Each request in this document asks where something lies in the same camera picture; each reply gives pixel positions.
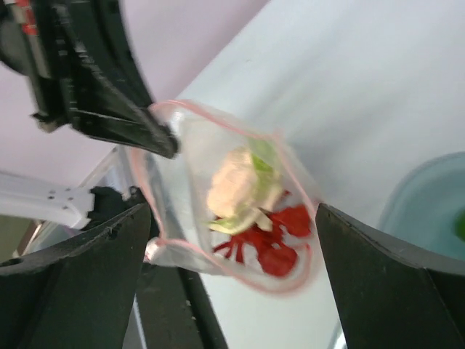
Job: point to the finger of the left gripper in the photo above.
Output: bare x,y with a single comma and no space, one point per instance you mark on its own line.
102,112

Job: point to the clear pink zip top bag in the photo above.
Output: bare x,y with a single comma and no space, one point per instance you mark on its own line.
176,190

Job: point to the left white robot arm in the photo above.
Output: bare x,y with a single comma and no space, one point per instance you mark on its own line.
73,207

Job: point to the green orange toy mango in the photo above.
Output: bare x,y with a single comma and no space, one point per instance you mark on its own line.
459,225

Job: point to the red toy lobster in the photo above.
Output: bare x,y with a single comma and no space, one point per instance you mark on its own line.
273,245

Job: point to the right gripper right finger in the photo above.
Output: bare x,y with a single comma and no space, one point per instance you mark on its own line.
389,293

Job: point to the white toy cauliflower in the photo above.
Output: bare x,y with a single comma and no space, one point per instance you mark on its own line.
243,190

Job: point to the teal plastic tray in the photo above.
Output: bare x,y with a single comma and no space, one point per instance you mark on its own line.
423,206

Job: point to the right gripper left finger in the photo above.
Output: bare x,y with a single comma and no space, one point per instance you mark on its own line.
77,293

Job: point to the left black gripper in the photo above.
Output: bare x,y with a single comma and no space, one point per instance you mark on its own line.
56,44

